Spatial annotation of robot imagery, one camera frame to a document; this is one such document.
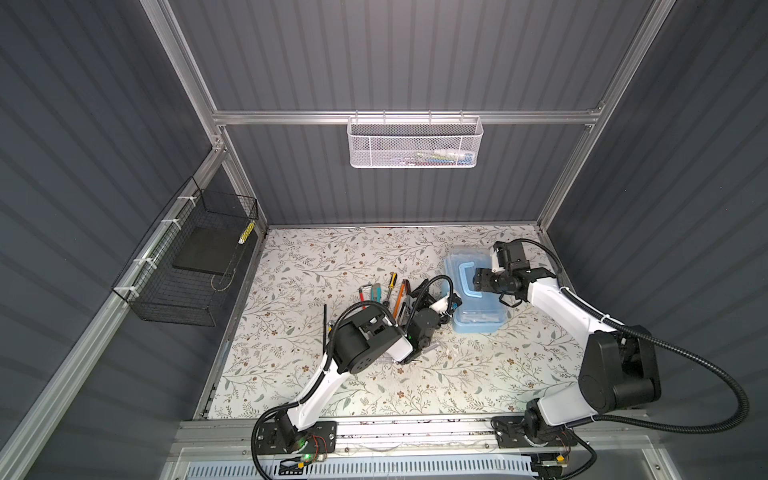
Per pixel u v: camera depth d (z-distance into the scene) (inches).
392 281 40.1
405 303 38.8
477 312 34.7
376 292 39.8
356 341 22.8
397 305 38.3
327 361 22.4
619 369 17.4
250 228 32.5
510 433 29.0
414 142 70.7
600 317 18.8
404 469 30.3
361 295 39.4
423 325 29.8
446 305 32.3
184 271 28.4
